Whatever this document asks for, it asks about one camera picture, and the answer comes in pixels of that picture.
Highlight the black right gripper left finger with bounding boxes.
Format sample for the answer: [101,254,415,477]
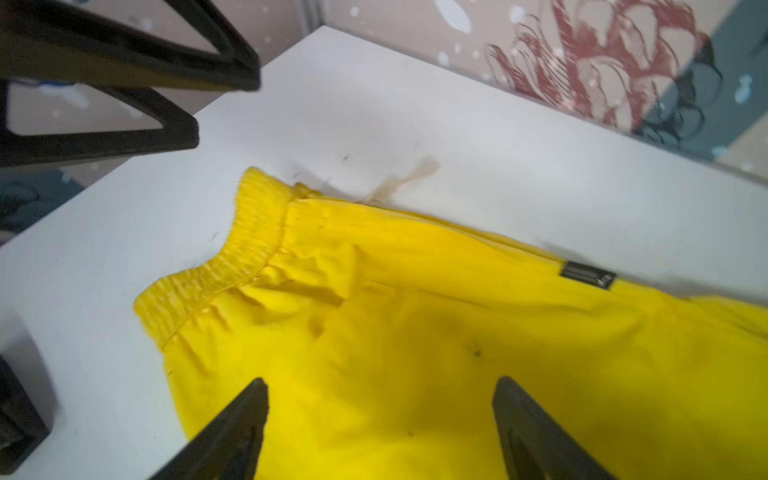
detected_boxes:
[152,379,269,480]

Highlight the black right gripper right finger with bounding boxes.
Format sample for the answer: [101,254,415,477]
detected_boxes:
[492,377,613,480]

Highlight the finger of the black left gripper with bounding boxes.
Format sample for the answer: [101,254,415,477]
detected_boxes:
[1,1,261,92]
[1,80,199,168]

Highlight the yellow shorts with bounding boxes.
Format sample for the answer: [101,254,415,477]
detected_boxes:
[134,169,767,479]

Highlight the small black box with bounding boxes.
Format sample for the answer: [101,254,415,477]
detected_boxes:
[1,358,50,476]

